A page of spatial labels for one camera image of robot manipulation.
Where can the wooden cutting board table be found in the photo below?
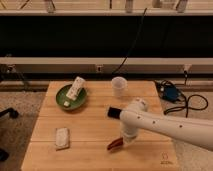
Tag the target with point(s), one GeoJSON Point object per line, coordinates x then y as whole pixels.
{"type": "Point", "coordinates": [91, 130]}

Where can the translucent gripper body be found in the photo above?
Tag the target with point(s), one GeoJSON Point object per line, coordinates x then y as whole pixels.
{"type": "Point", "coordinates": [129, 137]}

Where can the black rectangular block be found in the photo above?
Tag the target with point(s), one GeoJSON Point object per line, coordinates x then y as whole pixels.
{"type": "Point", "coordinates": [114, 112]}

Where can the red pepper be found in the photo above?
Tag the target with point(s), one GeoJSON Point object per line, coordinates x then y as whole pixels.
{"type": "Point", "coordinates": [116, 143]}

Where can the white tube package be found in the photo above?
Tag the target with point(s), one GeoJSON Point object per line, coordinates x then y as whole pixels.
{"type": "Point", "coordinates": [75, 89]}

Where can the white wrapped packet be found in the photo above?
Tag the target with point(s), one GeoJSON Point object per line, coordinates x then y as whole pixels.
{"type": "Point", "coordinates": [62, 138]}

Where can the green bowl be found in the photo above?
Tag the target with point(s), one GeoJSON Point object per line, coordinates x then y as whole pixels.
{"type": "Point", "coordinates": [68, 101]}

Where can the blue power adapter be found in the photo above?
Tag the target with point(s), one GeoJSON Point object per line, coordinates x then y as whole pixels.
{"type": "Point", "coordinates": [169, 92]}

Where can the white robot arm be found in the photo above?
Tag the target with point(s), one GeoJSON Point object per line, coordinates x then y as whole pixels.
{"type": "Point", "coordinates": [135, 116]}

